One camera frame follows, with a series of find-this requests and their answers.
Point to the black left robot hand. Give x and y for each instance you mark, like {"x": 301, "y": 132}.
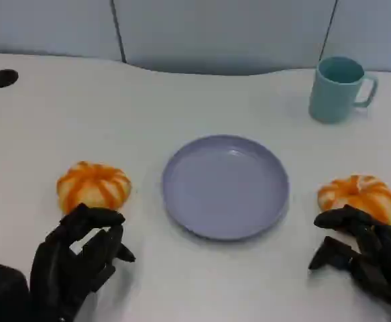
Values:
{"x": 54, "y": 268}

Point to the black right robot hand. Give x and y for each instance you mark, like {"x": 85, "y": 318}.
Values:
{"x": 383, "y": 261}

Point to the orange white toy bread roll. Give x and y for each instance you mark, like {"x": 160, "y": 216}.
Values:
{"x": 93, "y": 184}
{"x": 356, "y": 192}

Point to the pale green mug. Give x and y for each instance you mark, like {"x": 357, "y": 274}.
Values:
{"x": 332, "y": 100}

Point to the lilac plate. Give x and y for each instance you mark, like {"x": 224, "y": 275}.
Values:
{"x": 225, "y": 188}

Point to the black round table grommet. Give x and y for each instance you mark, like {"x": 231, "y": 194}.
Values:
{"x": 3, "y": 78}

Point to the grey partition panel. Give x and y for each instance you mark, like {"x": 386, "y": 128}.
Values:
{"x": 373, "y": 30}
{"x": 47, "y": 27}
{"x": 222, "y": 33}

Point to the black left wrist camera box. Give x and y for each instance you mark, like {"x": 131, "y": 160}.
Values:
{"x": 4, "y": 292}

